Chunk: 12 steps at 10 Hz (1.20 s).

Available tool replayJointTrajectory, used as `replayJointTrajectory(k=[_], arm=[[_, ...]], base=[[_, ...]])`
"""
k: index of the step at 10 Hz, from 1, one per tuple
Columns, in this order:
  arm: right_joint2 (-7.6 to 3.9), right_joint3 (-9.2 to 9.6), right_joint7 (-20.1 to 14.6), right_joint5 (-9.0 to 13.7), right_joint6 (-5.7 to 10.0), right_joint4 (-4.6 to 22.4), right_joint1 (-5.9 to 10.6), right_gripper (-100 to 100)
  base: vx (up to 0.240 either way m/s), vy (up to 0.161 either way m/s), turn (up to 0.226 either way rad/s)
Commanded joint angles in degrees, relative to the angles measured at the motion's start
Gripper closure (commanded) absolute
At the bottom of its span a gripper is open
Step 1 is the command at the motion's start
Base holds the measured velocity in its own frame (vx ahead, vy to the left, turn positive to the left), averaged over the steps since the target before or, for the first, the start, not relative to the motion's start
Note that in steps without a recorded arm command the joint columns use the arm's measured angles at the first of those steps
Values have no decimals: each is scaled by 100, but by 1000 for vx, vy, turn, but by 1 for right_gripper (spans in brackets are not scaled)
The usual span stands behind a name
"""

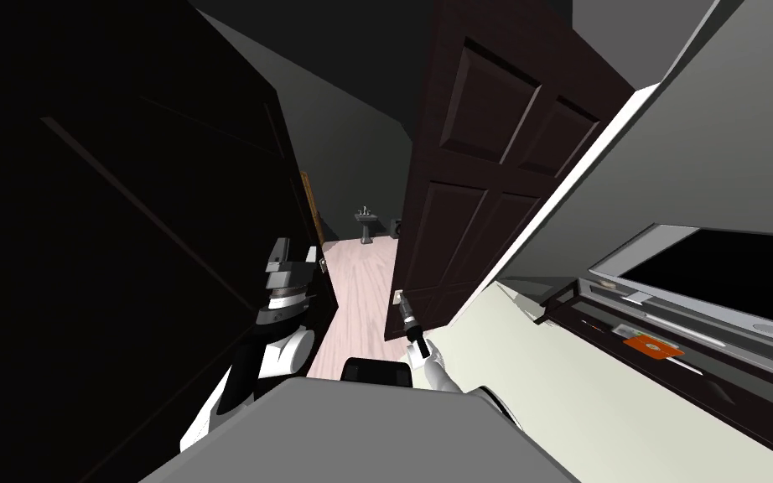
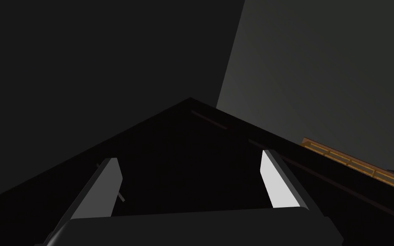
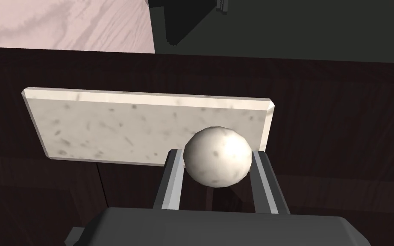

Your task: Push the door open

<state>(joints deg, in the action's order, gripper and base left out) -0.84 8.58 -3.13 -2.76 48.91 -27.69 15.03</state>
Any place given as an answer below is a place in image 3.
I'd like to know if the white marble drawer front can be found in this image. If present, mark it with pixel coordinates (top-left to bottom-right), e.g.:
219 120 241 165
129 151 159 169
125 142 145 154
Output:
21 87 276 167

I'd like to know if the dark wooden cabinet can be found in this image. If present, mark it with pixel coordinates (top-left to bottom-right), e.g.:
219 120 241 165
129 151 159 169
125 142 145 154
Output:
0 46 394 246

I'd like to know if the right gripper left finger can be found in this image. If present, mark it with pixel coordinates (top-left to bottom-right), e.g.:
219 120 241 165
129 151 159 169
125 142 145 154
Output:
153 148 185 211

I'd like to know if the white marble ball knob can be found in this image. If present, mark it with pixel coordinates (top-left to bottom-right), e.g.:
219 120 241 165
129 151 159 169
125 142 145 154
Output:
182 126 254 188

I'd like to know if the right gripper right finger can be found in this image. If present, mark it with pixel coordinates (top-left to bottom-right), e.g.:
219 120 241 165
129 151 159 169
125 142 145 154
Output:
250 150 291 215

